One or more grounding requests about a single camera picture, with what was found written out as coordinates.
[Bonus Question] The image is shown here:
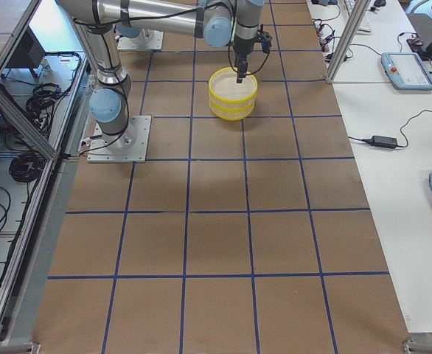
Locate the yellow steamer layer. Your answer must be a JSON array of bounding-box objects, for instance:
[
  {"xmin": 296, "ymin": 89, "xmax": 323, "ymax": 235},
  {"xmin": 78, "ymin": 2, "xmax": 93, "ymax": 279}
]
[
  {"xmin": 208, "ymin": 67, "xmax": 258, "ymax": 104},
  {"xmin": 209, "ymin": 100, "xmax": 254, "ymax": 121}
]

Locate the black power adapter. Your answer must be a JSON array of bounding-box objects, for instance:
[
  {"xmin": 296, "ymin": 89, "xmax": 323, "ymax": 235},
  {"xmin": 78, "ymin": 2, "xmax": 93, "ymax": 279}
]
[{"xmin": 362, "ymin": 135, "xmax": 399, "ymax": 149}]

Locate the aluminium frame post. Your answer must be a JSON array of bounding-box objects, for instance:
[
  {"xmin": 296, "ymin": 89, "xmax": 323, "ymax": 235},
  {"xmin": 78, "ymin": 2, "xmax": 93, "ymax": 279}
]
[{"xmin": 325, "ymin": 19, "xmax": 357, "ymax": 83}]

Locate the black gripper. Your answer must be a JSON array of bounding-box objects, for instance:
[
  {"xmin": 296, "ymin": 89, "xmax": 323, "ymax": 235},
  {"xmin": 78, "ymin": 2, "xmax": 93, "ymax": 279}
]
[{"xmin": 233, "ymin": 36, "xmax": 255, "ymax": 83}]

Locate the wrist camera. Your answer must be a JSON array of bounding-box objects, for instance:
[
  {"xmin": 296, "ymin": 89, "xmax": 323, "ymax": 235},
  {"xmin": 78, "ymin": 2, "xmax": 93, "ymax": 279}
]
[{"xmin": 256, "ymin": 29, "xmax": 272, "ymax": 55}]

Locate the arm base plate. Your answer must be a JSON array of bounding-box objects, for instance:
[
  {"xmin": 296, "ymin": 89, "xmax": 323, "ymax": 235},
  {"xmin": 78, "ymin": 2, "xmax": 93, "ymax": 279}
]
[
  {"xmin": 87, "ymin": 116, "xmax": 152, "ymax": 163},
  {"xmin": 117, "ymin": 29, "xmax": 164, "ymax": 52}
]

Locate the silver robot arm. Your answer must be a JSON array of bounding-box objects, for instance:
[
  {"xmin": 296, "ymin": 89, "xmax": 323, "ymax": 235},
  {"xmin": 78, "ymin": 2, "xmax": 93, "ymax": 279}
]
[
  {"xmin": 116, "ymin": 23, "xmax": 155, "ymax": 41},
  {"xmin": 59, "ymin": 1, "xmax": 271, "ymax": 151}
]

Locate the white keyboard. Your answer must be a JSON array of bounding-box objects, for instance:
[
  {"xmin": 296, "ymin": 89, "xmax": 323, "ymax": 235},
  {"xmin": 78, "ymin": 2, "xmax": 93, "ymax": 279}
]
[{"xmin": 343, "ymin": 0, "xmax": 372, "ymax": 35}]

